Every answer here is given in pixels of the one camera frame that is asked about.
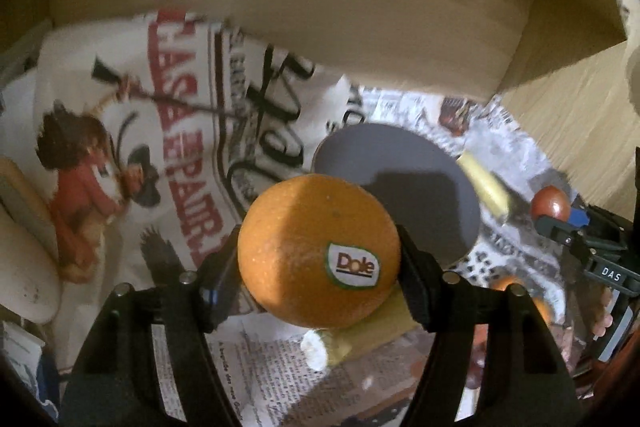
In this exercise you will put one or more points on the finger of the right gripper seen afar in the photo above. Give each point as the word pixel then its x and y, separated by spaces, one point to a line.
pixel 549 224

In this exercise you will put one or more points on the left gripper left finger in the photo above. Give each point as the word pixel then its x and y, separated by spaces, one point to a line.
pixel 146 361

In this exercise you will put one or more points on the red tomato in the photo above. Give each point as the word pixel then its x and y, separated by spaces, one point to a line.
pixel 549 199

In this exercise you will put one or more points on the yellow banana piece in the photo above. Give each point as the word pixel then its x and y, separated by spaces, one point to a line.
pixel 488 188
pixel 350 336

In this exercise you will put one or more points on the orange with Dole sticker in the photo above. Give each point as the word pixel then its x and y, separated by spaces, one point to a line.
pixel 318 252

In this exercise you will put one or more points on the dark round plate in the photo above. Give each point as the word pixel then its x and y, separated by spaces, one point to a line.
pixel 421 186

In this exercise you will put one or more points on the printed canvas tote bag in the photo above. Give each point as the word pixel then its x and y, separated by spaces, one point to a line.
pixel 161 131

